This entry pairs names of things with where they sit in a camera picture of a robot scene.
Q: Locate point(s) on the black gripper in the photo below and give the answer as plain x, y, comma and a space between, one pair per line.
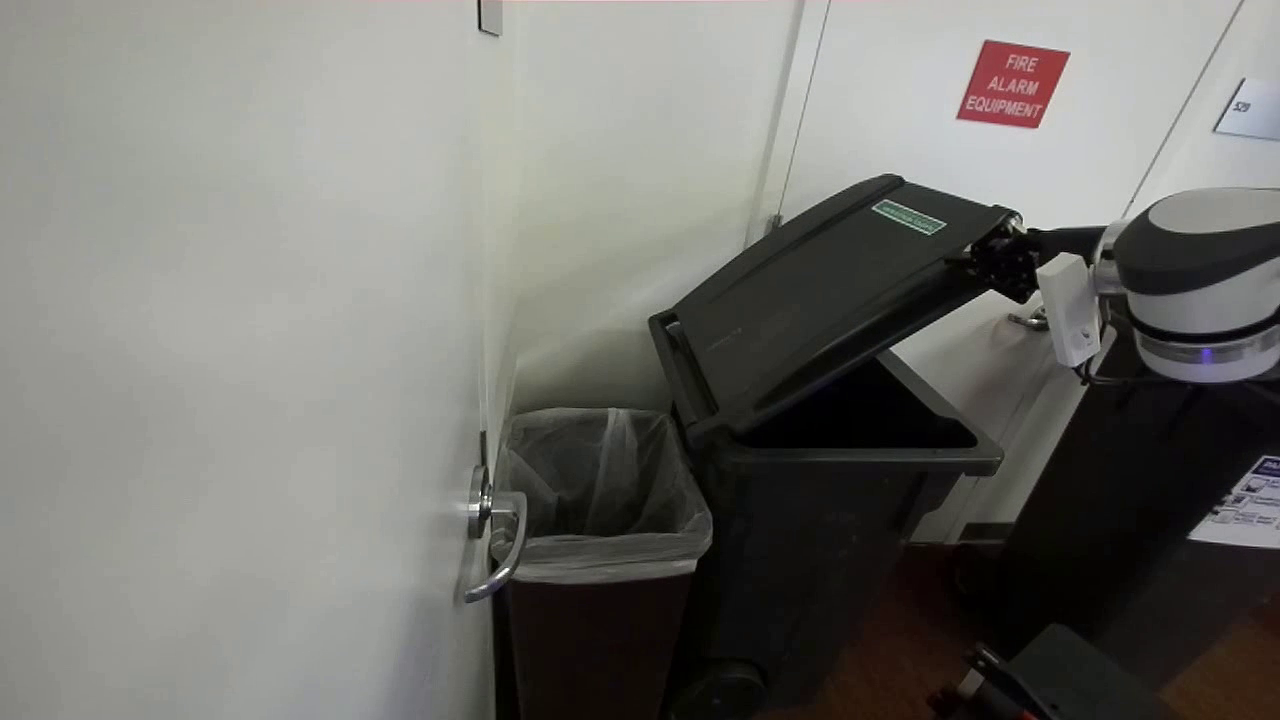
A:
1067, 245

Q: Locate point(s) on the black bin lid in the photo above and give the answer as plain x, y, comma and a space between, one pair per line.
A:
815, 294

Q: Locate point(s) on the green lid sticker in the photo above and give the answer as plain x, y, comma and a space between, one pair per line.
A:
911, 217

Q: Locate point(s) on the black wheelie bin body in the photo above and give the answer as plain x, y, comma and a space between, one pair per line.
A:
803, 560

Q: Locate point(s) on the clear plastic bin liner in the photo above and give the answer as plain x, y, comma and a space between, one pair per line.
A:
601, 552

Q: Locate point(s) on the black bin wheel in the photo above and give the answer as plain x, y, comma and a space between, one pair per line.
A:
721, 691

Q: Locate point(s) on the small dark brown bin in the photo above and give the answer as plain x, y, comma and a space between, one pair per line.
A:
585, 652

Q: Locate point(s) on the red fire alarm sign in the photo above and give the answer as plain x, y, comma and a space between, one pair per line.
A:
1014, 83

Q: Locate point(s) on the black robot cabinet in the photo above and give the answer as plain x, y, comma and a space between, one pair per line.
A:
1132, 507

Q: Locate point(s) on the white printed paper sheet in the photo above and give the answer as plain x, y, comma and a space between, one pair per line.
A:
1246, 507

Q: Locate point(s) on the black floor object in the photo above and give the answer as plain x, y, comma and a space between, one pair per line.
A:
1067, 674

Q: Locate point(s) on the white door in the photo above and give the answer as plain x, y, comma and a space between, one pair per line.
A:
242, 360

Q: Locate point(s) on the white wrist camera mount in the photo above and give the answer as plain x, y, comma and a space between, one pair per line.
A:
1071, 314

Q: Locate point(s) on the grey wall sign plate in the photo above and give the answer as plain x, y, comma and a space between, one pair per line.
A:
1250, 111

